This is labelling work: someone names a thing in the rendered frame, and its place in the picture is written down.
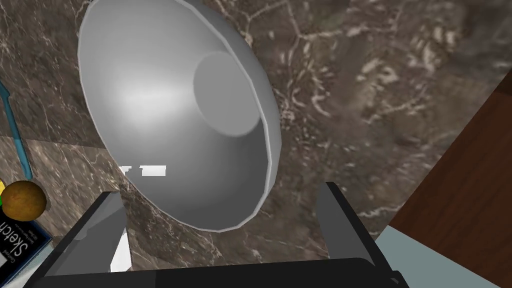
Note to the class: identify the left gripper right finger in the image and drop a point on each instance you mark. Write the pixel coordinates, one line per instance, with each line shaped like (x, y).
(340, 228)

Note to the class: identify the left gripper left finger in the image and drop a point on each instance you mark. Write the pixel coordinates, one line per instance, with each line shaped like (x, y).
(94, 244)

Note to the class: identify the black and blue book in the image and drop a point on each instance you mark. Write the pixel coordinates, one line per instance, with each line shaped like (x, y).
(18, 248)

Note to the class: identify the grey metal bowl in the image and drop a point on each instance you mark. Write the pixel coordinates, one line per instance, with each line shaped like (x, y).
(176, 116)

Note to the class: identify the brown round fruit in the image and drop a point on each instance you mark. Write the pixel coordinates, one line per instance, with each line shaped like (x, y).
(23, 200)

